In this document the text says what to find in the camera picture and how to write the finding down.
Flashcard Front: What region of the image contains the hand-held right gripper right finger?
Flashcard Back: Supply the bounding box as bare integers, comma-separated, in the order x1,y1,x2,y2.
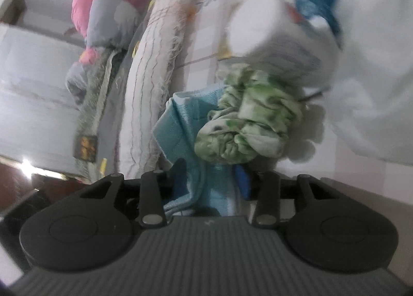
234,165,338,228

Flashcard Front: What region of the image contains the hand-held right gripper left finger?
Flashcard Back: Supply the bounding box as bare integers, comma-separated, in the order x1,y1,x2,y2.
78,158,188,227

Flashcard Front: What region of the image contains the light blue towel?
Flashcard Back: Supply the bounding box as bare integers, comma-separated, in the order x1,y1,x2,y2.
152,88,255,217

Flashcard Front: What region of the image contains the green patterned cloth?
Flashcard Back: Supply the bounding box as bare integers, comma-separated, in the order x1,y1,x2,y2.
194,64,305,165

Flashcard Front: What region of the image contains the white and blue soft cloth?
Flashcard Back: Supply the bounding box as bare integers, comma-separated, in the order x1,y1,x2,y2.
293,0,413,167

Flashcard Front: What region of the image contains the white fringed blanket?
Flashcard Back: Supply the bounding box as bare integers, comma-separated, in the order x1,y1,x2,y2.
118,0,233,180

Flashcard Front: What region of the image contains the grey printed bedsheet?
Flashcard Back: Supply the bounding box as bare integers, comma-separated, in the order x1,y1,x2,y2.
97,19,155,180

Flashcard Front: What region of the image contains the green fuzzy blanket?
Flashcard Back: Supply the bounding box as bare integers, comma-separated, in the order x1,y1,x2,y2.
73,47,121,183

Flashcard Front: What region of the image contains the pink checked sheet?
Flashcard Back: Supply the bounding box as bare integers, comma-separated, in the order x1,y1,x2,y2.
174,0,413,216

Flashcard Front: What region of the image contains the white plastic bottle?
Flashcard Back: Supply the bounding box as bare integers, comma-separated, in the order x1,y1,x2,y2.
226,0,326,90

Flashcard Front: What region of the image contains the brown wooden door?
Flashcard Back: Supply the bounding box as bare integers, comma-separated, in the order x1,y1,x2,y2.
0,156,84,219

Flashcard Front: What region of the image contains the white wardrobe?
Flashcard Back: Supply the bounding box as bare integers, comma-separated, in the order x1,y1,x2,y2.
0,23,97,177

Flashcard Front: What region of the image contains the pink and grey quilt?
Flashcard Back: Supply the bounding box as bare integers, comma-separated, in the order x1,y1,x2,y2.
66,0,162,103

